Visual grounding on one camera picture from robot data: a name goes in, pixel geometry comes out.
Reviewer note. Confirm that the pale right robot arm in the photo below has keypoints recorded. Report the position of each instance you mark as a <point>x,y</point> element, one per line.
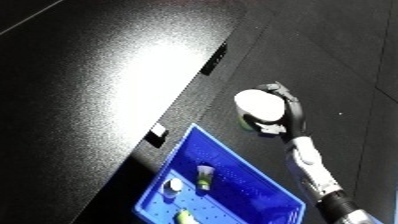
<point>308,166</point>

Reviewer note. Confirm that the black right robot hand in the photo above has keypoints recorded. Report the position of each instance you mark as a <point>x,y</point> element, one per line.
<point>296,116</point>

